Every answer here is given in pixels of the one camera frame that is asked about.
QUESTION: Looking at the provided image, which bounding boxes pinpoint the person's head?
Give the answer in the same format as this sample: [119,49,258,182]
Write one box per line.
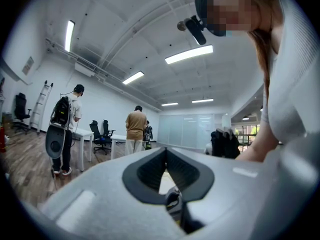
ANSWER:
[206,0,279,56]

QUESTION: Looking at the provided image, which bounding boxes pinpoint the white ceiling pipe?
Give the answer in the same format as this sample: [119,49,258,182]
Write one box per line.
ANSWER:
[45,38,162,113]

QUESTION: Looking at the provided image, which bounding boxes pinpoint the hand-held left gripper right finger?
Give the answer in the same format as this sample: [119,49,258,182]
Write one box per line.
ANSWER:
[166,133,319,238]

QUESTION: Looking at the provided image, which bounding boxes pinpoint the black head-mounted camera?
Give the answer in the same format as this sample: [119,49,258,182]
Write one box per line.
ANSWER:
[194,0,227,38]

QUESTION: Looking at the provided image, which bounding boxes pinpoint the silver ladder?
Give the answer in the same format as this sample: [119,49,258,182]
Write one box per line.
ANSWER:
[28,80,54,135]

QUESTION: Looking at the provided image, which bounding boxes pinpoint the red fire extinguisher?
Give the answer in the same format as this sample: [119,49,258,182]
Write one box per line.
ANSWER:
[0,124,8,154]

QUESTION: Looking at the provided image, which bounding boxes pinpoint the dark jacket pile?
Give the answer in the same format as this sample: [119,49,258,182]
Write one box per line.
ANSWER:
[211,127,241,159]

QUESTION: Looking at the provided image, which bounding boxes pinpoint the white air conditioner unit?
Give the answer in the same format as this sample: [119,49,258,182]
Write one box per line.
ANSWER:
[74,57,97,78]

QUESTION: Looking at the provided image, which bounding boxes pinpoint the white desk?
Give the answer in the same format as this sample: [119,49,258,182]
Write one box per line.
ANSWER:
[71,127,95,173]
[109,133,128,160]

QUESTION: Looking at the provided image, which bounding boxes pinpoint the person's right forearm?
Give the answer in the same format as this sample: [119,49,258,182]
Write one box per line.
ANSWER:
[235,118,280,163]

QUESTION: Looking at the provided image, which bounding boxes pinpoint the black head-worn camera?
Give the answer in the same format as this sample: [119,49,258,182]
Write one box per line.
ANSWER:
[176,14,208,46]

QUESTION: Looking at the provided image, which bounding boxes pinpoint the grey oval pad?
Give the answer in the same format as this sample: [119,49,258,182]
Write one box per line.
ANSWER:
[45,123,67,160]

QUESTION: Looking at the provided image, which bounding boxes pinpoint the person's grey sweater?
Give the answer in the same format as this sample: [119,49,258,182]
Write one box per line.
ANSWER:
[259,0,320,146]

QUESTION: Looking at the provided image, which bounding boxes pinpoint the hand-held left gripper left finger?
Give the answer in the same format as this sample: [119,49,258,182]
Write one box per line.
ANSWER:
[39,147,188,240]

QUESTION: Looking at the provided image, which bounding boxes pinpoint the wall poster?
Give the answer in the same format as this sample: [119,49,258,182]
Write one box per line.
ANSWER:
[21,55,35,76]

